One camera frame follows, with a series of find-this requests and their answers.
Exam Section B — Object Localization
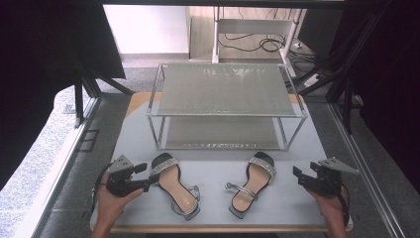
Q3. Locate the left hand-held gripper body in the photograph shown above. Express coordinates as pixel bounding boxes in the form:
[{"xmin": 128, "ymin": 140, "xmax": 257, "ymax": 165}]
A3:
[{"xmin": 105, "ymin": 154, "xmax": 147, "ymax": 198}]

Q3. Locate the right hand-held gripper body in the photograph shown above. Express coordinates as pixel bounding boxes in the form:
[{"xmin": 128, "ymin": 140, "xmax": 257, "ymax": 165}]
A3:
[{"xmin": 308, "ymin": 157, "xmax": 361, "ymax": 196}]

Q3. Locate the black rhinestone strap sandal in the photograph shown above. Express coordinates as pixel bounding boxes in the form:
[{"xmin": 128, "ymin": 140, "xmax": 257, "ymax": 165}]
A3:
[
  {"xmin": 150, "ymin": 152, "xmax": 202, "ymax": 221},
  {"xmin": 225, "ymin": 151, "xmax": 277, "ymax": 220}
]

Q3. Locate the two-tier metal shoe rack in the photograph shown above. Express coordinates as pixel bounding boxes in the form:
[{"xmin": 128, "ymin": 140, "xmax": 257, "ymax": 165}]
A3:
[{"xmin": 146, "ymin": 62, "xmax": 309, "ymax": 152}]

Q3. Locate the person's right hand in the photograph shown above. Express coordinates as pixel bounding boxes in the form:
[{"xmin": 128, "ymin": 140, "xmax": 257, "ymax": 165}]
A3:
[{"xmin": 305, "ymin": 182, "xmax": 351, "ymax": 230}]

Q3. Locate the person's left hand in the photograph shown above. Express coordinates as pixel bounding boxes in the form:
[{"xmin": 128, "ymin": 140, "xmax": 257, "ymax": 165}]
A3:
[{"xmin": 97, "ymin": 173, "xmax": 145, "ymax": 226}]

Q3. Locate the white power strip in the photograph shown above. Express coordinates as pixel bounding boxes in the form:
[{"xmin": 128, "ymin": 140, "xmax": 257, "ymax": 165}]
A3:
[{"xmin": 302, "ymin": 73, "xmax": 325, "ymax": 89}]

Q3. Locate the black metal stand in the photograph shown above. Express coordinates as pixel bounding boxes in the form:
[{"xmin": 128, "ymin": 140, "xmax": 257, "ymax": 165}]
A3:
[
  {"xmin": 291, "ymin": 0, "xmax": 394, "ymax": 135},
  {"xmin": 69, "ymin": 54, "xmax": 136, "ymax": 129}
]

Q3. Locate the black curtain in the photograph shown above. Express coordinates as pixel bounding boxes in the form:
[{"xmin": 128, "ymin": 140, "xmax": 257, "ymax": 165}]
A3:
[
  {"xmin": 330, "ymin": 0, "xmax": 420, "ymax": 194},
  {"xmin": 0, "ymin": 0, "xmax": 127, "ymax": 191}
]

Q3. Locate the white panel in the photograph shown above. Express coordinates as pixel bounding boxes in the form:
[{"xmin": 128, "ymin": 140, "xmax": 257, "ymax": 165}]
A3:
[{"xmin": 102, "ymin": 4, "xmax": 191, "ymax": 56}]

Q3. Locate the white metal stand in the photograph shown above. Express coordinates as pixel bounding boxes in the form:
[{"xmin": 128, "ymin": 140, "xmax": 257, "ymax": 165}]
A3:
[{"xmin": 211, "ymin": 6, "xmax": 305, "ymax": 78}]

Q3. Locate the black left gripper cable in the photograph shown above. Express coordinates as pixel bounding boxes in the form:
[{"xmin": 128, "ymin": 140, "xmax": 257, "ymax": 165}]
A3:
[{"xmin": 91, "ymin": 164, "xmax": 113, "ymax": 213}]

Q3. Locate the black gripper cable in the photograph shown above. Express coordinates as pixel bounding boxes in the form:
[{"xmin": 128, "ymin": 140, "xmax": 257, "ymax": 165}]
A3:
[
  {"xmin": 339, "ymin": 182, "xmax": 352, "ymax": 227},
  {"xmin": 91, "ymin": 164, "xmax": 113, "ymax": 213}
]

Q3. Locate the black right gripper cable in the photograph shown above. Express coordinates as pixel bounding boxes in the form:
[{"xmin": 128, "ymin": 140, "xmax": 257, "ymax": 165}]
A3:
[{"xmin": 339, "ymin": 182, "xmax": 352, "ymax": 227}]

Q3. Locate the aluminium rail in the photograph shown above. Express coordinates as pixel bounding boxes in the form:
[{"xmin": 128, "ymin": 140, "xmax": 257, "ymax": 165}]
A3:
[
  {"xmin": 19, "ymin": 97, "xmax": 102, "ymax": 238},
  {"xmin": 327, "ymin": 101, "xmax": 408, "ymax": 238}
]

